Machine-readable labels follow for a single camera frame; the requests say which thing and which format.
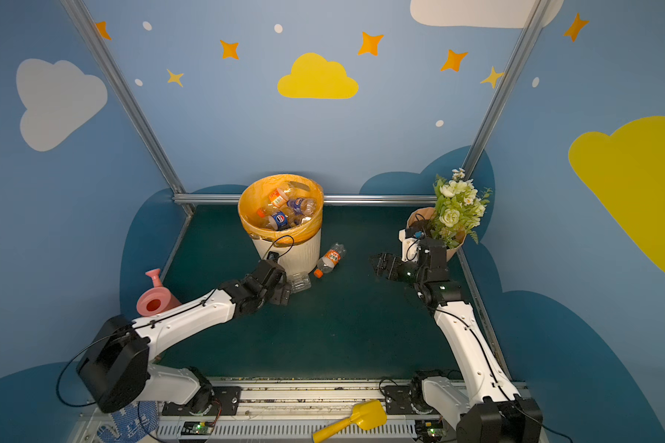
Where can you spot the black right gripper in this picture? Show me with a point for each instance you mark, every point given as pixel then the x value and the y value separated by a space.
pixel 400 266

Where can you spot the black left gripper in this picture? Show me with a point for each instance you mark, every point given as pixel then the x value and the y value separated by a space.
pixel 276 280

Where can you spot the clear bottle white cap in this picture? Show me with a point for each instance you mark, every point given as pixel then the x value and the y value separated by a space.
pixel 299 282

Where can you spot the pepsi bottle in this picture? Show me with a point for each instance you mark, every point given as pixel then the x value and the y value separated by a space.
pixel 278 221
pixel 303 206

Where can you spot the orange band bottle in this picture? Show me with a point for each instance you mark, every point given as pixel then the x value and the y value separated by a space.
pixel 274 201

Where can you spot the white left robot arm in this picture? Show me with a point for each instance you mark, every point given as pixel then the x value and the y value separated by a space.
pixel 119 369

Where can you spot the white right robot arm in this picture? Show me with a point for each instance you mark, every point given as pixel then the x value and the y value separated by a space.
pixel 491 409

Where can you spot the white ribbed trash bin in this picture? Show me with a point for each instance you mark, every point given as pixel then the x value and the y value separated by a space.
pixel 294 257

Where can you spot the orange bin liner bag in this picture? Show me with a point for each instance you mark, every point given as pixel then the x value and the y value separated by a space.
pixel 283 209

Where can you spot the clear bottle orange label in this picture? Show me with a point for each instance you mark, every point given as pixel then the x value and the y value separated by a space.
pixel 329 260

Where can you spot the pink ribbed flower pot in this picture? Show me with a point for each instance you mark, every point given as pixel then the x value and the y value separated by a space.
pixel 426 214

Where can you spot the artificial white flower plant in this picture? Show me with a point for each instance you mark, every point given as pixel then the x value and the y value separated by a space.
pixel 459 206

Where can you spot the pink watering can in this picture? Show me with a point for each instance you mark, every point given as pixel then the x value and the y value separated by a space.
pixel 157 299

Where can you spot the yellow toy shovel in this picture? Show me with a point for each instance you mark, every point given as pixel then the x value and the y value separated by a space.
pixel 365 415

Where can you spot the blue white knit glove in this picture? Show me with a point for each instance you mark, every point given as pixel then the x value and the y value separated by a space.
pixel 131 424

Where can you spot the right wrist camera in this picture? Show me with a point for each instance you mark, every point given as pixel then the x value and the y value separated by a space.
pixel 410 238

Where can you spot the aluminium back frame rail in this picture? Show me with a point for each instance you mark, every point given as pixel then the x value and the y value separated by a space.
pixel 331 200

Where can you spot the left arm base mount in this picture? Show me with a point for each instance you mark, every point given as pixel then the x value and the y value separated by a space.
pixel 222 400

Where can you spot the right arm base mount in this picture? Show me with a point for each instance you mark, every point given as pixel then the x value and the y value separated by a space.
pixel 399 400

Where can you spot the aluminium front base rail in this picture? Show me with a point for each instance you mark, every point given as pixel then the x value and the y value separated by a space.
pixel 272 410

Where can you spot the right aluminium frame post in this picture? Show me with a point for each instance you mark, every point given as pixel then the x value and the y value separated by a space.
pixel 516 63

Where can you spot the aluminium frame post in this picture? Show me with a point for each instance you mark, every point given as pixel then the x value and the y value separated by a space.
pixel 83 22
pixel 516 63

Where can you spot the left aluminium frame post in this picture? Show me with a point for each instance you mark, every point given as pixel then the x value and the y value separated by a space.
pixel 83 22

